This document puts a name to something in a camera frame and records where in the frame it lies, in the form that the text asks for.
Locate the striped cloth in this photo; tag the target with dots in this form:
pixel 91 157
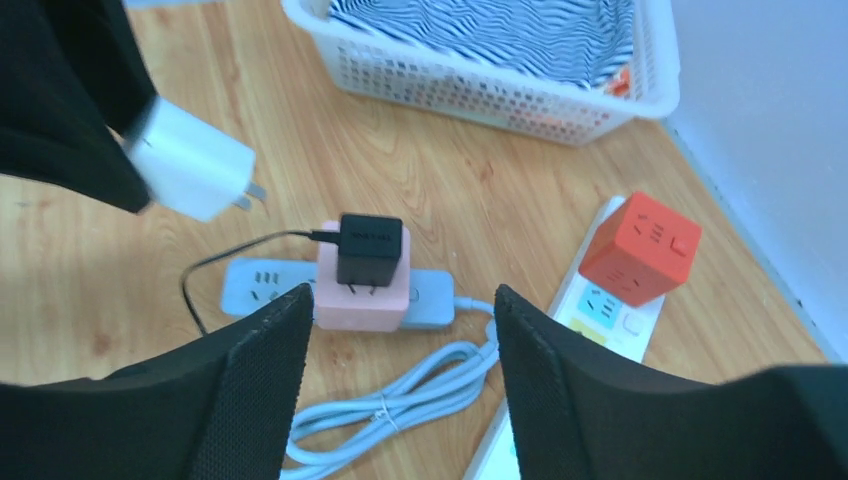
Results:
pixel 581 43

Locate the light blue power strip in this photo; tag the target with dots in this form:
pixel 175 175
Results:
pixel 250 283

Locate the small white charger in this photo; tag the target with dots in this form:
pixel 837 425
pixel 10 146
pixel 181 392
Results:
pixel 188 165

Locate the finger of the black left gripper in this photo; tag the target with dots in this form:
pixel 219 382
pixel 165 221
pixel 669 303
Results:
pixel 51 129
pixel 97 39

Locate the white colourful power strip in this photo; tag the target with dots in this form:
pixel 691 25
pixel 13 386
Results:
pixel 590 311

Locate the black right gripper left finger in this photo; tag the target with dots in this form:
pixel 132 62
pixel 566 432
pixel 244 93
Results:
pixel 219 407

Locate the small black power adapter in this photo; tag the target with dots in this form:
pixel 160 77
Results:
pixel 369 249

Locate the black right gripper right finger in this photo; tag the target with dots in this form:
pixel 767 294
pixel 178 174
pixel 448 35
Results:
pixel 581 411

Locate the pink cube socket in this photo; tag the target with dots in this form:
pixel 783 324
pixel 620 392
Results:
pixel 360 308

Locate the white plastic basket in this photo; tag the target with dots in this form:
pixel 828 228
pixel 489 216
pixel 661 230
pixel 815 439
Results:
pixel 379 68

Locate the red cube socket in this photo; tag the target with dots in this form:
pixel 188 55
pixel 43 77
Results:
pixel 643 250

